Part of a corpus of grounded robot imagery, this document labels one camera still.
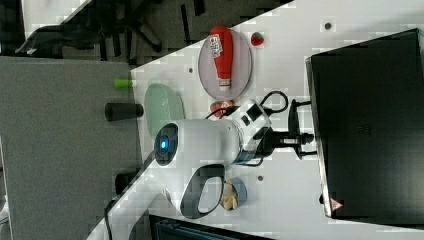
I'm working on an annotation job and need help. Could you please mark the black cylinder post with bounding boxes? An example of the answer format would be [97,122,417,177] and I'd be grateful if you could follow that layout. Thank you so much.
[105,103,144,122]
[115,171,137,195]

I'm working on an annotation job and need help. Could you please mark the red ketchup bottle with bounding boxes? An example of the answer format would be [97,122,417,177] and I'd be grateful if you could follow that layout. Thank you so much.
[208,26,233,91]

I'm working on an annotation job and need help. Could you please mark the small red toy fruit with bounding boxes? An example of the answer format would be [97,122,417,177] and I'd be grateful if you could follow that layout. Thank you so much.
[251,32,264,46]

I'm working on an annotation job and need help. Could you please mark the green cylinder marker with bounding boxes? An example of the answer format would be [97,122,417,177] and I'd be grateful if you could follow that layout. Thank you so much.
[113,78,133,89]

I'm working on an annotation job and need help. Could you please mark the red toy strawberry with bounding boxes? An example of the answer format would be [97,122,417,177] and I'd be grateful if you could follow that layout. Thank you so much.
[210,101,224,117]

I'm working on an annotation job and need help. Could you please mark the grey round plate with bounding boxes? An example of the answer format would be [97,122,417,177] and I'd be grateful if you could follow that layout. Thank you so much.
[198,30,252,101]

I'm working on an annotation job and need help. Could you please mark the beige toy dumplings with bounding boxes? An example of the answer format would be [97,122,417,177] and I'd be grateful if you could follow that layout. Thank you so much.
[221,179,238,211]

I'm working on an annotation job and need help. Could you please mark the black office chair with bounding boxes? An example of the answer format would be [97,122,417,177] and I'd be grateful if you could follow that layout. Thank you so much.
[15,0,162,58]

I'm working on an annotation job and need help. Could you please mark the black cylinder post upper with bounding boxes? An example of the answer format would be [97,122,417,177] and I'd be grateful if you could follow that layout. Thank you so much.
[105,103,144,122]

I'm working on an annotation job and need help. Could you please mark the blue bowl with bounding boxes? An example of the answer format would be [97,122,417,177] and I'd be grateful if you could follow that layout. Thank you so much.
[231,178,248,206]

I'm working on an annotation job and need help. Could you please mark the black cylinder post lower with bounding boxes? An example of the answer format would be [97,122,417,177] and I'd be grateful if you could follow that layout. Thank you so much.
[115,171,137,195]

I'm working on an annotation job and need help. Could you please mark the green perforated colander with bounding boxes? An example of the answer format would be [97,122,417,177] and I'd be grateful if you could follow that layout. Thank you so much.
[144,83,185,138]

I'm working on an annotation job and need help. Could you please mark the blue metal frame rail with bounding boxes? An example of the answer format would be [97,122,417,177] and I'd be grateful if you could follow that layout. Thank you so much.
[149,215,272,240]

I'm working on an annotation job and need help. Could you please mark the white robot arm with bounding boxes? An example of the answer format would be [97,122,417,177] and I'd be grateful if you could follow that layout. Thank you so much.
[105,100,314,240]

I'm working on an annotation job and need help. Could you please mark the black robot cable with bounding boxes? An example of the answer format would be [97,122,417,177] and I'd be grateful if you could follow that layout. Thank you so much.
[203,90,290,120]

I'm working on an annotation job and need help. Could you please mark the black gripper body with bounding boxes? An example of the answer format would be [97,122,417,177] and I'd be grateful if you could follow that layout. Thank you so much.
[255,128,314,157]

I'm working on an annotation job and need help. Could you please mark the black camera box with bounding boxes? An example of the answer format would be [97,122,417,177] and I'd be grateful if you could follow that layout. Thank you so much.
[247,104,262,122]

